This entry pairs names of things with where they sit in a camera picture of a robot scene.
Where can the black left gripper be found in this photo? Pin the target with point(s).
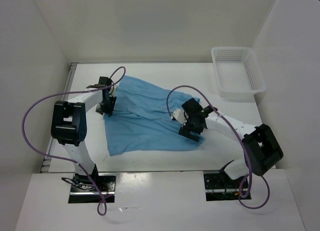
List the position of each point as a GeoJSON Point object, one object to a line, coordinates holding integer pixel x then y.
{"type": "Point", "coordinates": [108, 110]}

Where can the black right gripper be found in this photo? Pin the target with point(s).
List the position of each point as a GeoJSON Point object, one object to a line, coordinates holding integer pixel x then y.
{"type": "Point", "coordinates": [185, 130]}

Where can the light blue shorts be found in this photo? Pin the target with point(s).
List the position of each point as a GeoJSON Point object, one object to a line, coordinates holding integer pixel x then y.
{"type": "Point", "coordinates": [140, 119]}

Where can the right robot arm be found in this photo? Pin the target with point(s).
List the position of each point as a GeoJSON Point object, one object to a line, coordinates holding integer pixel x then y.
{"type": "Point", "coordinates": [262, 150]}

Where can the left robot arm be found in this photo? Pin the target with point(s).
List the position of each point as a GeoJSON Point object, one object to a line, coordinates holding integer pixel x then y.
{"type": "Point", "coordinates": [79, 153]}

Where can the white plastic basket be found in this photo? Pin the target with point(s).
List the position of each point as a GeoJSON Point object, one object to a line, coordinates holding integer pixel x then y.
{"type": "Point", "coordinates": [238, 74]}

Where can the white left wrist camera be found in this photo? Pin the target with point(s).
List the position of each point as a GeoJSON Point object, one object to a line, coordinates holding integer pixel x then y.
{"type": "Point", "coordinates": [113, 89]}

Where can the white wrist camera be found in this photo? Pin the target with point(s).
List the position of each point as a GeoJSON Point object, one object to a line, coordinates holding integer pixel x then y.
{"type": "Point", "coordinates": [113, 89]}
{"type": "Point", "coordinates": [180, 116]}

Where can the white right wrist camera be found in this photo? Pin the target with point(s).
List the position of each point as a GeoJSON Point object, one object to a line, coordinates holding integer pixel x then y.
{"type": "Point", "coordinates": [180, 116]}

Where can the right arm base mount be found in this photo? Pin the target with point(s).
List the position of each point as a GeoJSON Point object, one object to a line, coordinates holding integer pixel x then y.
{"type": "Point", "coordinates": [219, 187]}

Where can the aluminium table edge rail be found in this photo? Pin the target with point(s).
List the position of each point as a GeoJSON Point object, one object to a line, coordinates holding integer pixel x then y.
{"type": "Point", "coordinates": [65, 125]}

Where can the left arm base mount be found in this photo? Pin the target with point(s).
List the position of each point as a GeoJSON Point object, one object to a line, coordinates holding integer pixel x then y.
{"type": "Point", "coordinates": [81, 193]}

